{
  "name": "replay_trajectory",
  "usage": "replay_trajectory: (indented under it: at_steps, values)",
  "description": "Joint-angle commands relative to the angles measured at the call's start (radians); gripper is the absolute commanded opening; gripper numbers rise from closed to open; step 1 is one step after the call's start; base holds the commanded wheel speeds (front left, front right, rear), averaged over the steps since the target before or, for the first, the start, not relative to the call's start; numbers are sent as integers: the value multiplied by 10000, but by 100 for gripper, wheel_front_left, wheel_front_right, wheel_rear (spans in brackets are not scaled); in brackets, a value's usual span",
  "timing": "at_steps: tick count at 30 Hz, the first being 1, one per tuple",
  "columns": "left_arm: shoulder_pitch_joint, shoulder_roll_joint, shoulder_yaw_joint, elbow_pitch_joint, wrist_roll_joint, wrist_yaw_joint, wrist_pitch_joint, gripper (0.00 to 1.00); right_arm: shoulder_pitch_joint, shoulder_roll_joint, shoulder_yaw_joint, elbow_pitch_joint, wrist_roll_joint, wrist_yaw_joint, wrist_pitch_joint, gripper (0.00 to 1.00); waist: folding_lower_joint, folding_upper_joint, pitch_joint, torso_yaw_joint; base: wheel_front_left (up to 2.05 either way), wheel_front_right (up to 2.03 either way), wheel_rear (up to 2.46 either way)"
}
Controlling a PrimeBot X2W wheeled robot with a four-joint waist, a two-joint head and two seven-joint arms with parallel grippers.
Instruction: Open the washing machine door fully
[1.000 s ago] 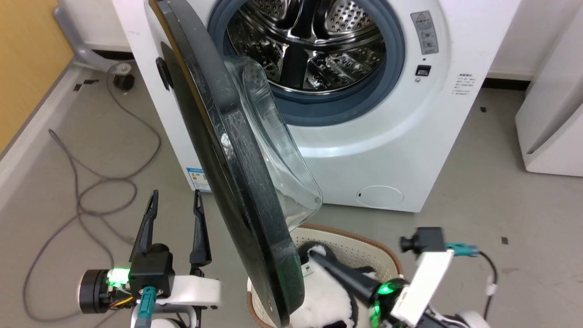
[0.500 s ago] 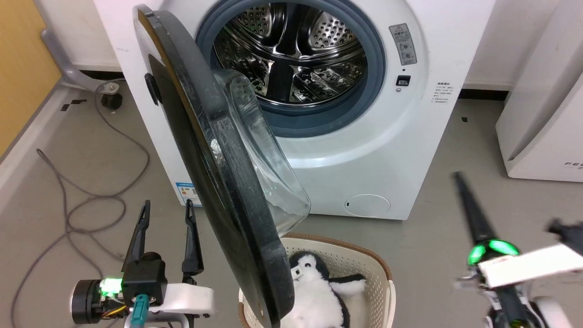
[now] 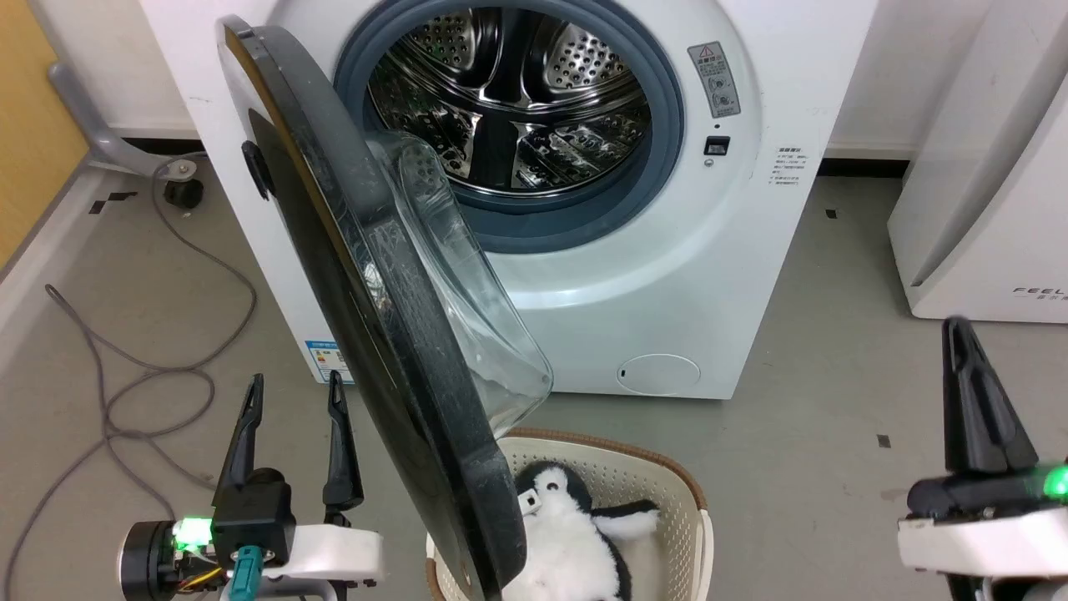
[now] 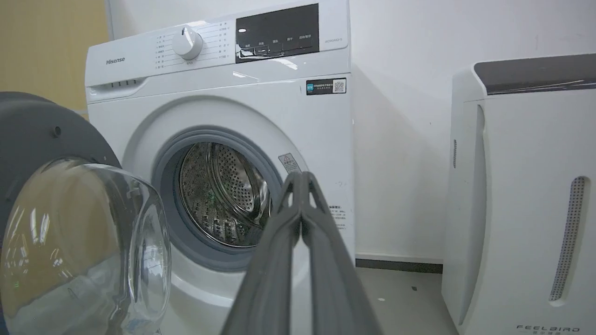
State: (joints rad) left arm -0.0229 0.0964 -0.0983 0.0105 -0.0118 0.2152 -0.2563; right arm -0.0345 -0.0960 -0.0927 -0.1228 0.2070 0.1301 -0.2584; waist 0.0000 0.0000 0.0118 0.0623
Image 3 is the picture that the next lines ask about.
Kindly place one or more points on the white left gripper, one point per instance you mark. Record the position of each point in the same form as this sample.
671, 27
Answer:
342, 553

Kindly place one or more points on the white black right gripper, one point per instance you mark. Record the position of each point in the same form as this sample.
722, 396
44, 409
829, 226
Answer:
984, 534

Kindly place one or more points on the black round glass washer door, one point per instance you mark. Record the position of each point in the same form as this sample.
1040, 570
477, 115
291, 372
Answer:
400, 351

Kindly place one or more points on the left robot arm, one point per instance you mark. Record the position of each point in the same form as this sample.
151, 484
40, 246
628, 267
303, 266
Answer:
148, 561

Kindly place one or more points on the white front-load washing machine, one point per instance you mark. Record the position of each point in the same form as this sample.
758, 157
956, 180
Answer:
709, 292

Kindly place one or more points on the grey rubber door gasket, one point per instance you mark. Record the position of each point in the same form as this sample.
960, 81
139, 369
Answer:
584, 227

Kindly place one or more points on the black door latch socket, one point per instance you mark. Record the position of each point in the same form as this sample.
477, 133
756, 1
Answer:
717, 146

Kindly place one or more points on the blue energy label sticker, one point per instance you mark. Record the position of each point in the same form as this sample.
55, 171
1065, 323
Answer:
327, 361

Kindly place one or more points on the white appliance with lettering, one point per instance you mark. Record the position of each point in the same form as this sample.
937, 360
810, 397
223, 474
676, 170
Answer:
984, 209

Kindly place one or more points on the black caster wheel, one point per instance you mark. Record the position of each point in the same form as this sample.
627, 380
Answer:
183, 193

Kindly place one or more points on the black white penguin plush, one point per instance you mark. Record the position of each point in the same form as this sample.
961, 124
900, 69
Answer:
567, 547

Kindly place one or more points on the small printed text label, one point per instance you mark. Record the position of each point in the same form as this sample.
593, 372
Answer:
788, 165

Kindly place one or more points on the cream plastic laundry basket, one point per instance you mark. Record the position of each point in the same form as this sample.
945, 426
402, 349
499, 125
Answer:
663, 488

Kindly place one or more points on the round white filter cover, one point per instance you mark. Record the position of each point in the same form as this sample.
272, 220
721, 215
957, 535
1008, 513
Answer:
659, 375

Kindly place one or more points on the grey metal stand leg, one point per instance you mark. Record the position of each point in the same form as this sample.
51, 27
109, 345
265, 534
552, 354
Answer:
92, 125

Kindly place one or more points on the yellow wooden panel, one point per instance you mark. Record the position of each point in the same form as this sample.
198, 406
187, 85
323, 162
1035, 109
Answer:
33, 108

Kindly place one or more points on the stainless steel perforated drum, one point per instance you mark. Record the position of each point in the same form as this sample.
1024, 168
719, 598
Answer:
517, 83

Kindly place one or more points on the grey warning sticker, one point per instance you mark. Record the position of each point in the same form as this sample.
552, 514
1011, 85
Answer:
714, 79

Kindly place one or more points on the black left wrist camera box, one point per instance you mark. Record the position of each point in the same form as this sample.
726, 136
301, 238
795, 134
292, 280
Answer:
254, 517

